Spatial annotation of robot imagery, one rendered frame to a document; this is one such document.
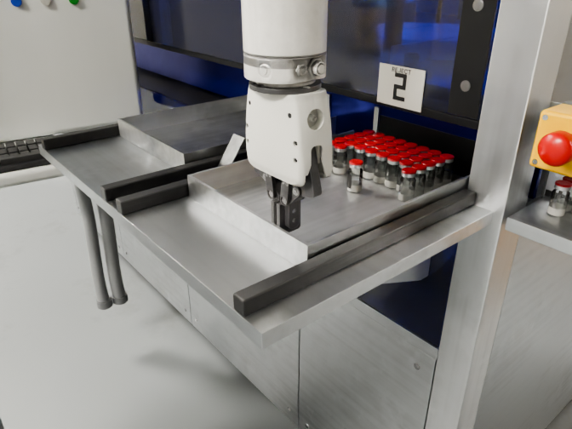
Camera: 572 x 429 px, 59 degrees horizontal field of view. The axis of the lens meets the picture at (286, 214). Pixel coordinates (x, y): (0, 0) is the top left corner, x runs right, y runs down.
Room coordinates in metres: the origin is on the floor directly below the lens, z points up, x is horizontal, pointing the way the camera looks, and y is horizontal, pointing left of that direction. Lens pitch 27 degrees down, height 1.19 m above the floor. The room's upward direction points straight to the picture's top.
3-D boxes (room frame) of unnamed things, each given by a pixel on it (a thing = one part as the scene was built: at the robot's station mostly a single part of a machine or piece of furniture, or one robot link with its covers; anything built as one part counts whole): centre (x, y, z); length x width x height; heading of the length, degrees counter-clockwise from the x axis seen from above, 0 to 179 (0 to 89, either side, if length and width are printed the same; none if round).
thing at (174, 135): (0.97, 0.11, 0.90); 0.34 x 0.26 x 0.04; 130
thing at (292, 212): (0.52, -0.01, 0.94); 0.03 x 0.03 x 0.07; 40
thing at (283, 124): (0.53, 0.00, 1.03); 0.10 x 0.07 x 0.11; 40
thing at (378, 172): (0.73, -0.14, 0.90); 0.18 x 0.02 x 0.05; 39
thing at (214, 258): (0.79, 0.06, 0.87); 0.70 x 0.48 x 0.02; 40
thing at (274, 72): (0.53, 0.00, 1.09); 0.09 x 0.08 x 0.03; 40
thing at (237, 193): (0.68, -0.07, 0.90); 0.34 x 0.26 x 0.04; 129
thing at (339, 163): (0.76, -0.09, 0.90); 0.02 x 0.02 x 0.05
